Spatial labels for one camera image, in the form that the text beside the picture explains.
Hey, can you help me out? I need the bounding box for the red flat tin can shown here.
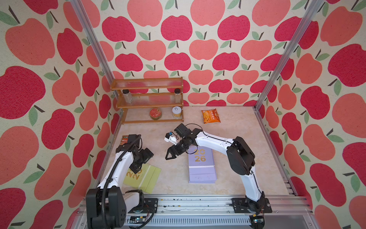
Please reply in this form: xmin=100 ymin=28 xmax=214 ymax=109
xmin=149 ymin=107 xmax=162 ymax=120

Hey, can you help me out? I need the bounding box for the green red food packet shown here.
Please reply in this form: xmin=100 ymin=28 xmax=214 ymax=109
xmin=120 ymin=135 xmax=128 ymax=146

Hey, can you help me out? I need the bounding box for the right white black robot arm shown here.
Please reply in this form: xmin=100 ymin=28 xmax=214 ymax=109
xmin=165 ymin=123 xmax=272 ymax=214

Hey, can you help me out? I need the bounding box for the aluminium corner post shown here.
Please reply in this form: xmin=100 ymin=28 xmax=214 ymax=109
xmin=71 ymin=0 xmax=114 ymax=85
xmin=254 ymin=0 xmax=325 ymax=112

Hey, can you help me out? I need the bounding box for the orange snack bag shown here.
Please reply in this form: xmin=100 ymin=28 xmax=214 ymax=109
xmin=202 ymin=109 xmax=221 ymax=124

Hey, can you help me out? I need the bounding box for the right aluminium corner post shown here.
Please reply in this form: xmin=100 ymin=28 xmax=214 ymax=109
xmin=254 ymin=0 xmax=325 ymax=112

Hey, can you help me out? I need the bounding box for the right glass spice jar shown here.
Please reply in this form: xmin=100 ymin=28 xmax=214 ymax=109
xmin=174 ymin=88 xmax=182 ymax=104

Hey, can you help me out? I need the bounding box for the aluminium front rail frame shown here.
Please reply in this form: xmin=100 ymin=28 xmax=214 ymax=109
xmin=68 ymin=194 xmax=318 ymax=229

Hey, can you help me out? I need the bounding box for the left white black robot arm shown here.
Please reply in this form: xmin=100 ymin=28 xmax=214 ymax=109
xmin=86 ymin=134 xmax=155 ymax=229

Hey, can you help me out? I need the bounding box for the yellow-green calendar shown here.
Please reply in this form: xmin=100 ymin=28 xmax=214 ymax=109
xmin=123 ymin=164 xmax=161 ymax=194

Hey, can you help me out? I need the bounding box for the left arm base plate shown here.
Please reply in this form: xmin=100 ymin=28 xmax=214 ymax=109
xmin=128 ymin=198 xmax=158 ymax=214

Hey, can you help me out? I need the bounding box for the white lid yellow can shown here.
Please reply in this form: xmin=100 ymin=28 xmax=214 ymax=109
xmin=172 ymin=106 xmax=182 ymax=119

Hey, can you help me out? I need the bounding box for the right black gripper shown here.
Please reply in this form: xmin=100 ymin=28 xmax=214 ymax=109
xmin=164 ymin=138 xmax=188 ymax=158

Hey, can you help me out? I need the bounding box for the glass spice jar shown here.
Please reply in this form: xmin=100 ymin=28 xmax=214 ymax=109
xmin=174 ymin=88 xmax=182 ymax=104
xmin=122 ymin=89 xmax=133 ymax=104

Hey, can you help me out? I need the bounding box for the purple calendar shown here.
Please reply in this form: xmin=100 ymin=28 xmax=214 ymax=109
xmin=188 ymin=145 xmax=215 ymax=174
xmin=189 ymin=166 xmax=217 ymax=184

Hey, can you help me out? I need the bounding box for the wooden three-tier shelf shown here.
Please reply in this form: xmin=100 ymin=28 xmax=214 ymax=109
xmin=111 ymin=77 xmax=184 ymax=124

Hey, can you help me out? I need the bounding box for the left glass spice jar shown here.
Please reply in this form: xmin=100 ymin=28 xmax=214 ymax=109
xmin=122 ymin=89 xmax=133 ymax=104

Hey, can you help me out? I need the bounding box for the left aluminium corner post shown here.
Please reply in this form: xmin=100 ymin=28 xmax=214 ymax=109
xmin=71 ymin=0 xmax=114 ymax=85

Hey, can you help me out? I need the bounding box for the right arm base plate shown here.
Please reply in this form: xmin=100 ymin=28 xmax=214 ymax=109
xmin=230 ymin=197 xmax=273 ymax=215

